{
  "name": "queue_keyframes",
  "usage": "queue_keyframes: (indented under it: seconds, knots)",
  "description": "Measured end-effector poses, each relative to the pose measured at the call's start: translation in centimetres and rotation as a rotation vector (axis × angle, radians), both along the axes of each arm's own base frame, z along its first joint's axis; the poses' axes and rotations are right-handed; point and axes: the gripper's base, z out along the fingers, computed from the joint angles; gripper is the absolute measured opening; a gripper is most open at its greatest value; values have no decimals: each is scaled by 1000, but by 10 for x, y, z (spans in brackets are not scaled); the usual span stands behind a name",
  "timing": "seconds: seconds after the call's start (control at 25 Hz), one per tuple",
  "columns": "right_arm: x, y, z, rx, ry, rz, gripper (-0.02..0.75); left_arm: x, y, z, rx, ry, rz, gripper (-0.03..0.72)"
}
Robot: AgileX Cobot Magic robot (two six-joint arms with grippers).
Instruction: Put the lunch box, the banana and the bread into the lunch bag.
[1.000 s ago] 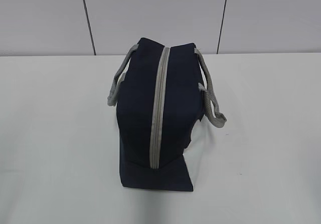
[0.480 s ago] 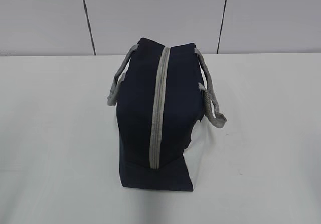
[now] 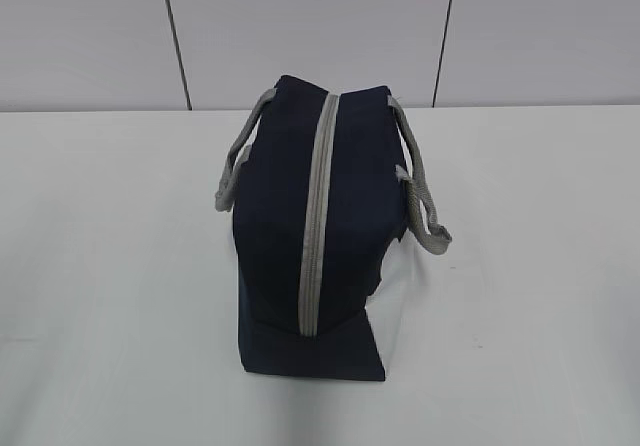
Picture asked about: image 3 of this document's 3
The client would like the navy blue lunch bag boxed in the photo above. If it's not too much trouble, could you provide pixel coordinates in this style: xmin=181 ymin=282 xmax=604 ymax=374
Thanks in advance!
xmin=215 ymin=75 xmax=451 ymax=382

